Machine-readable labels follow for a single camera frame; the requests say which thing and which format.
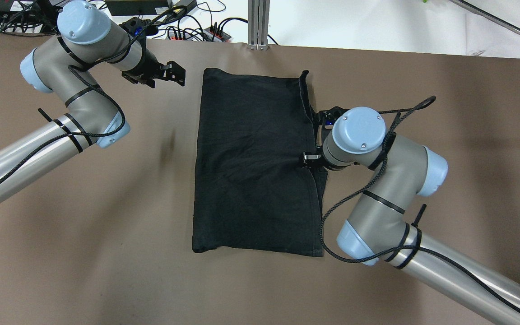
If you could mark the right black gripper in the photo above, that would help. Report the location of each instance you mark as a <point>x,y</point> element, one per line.
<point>310,158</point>

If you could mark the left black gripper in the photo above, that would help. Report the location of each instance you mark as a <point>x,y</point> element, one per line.
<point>146,67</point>

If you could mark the black graphic t-shirt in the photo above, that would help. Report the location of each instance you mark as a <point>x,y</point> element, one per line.
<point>251,189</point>

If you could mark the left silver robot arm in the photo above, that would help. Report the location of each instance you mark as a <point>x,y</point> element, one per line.
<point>61,66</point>

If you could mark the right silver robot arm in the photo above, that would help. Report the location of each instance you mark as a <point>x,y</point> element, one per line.
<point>375,230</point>

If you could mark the black power adapter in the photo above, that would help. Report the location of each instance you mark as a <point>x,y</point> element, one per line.
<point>137,7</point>

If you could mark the red black power strip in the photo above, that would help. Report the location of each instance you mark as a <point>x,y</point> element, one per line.
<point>214,34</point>

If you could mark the aluminium frame post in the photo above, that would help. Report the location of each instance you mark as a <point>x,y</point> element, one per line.
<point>258,23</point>

